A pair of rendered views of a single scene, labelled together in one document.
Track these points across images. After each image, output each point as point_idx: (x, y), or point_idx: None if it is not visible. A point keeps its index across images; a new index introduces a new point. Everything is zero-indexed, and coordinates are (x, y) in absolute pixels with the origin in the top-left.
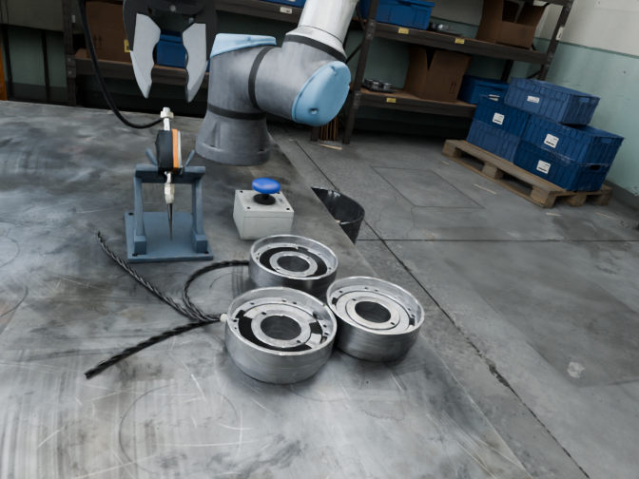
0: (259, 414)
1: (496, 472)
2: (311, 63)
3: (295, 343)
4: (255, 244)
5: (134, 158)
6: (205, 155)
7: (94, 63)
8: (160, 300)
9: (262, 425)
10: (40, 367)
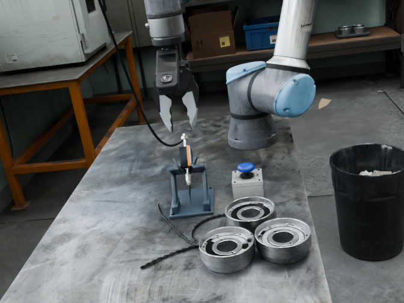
0: (208, 285)
1: None
2: (280, 80)
3: (230, 253)
4: (229, 204)
5: None
6: (232, 145)
7: (145, 120)
8: (180, 237)
9: (208, 288)
10: (124, 265)
